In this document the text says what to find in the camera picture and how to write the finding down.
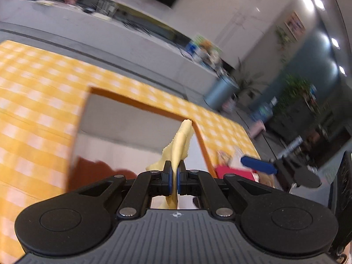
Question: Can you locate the cardboard box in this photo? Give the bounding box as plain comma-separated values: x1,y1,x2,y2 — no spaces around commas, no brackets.
66,86,218,209

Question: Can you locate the pink space heater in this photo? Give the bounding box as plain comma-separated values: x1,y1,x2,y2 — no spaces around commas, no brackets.
249,122,266,138

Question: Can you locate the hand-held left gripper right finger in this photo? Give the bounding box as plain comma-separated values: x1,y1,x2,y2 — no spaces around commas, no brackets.
177,161,277,217

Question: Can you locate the white marble tv console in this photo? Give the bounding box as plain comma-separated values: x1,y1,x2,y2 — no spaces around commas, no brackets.
0,0,223,102

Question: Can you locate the woven handbag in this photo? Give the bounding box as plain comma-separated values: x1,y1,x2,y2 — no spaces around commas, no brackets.
221,96,237,113

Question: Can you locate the blue water jug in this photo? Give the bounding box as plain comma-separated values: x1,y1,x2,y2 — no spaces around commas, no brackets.
251,97,277,123

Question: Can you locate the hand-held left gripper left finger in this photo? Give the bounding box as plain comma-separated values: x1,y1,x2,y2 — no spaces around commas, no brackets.
78,160,174,218

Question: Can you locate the pink white knitted toy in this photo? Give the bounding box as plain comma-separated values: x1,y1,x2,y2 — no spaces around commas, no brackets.
217,150,242,168

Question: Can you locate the red plastic lid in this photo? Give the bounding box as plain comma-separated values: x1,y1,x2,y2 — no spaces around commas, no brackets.
216,165,260,182

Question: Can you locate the framed wall picture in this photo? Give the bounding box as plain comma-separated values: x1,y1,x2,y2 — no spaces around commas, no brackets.
284,11,306,40

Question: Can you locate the bushy green plant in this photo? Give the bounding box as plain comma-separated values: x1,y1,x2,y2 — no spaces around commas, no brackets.
275,74,317,121

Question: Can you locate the white standing pole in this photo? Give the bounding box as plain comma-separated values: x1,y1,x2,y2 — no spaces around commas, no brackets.
278,136,303,157

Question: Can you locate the yellow cloth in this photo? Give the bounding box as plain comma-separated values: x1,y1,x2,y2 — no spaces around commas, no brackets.
145,119,193,209

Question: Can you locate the dark cabinet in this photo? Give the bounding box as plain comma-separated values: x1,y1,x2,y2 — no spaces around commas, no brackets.
268,88,347,146

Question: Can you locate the hanging vine plant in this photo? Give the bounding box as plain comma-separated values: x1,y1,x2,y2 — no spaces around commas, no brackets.
275,25,292,64

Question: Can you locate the long-leaf potted plant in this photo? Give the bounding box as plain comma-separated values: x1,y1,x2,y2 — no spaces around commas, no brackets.
234,58,264,99

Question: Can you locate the painted picture board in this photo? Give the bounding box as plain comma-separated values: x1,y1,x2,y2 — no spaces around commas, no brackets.
190,34,220,58

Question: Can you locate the blue-grey trash can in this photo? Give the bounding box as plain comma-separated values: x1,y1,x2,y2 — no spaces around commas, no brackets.
204,75,239,112

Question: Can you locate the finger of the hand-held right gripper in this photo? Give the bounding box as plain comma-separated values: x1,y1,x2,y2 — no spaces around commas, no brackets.
240,155,300,181

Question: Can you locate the yellow checked tablecloth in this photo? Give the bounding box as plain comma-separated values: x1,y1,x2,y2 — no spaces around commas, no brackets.
0,40,260,256

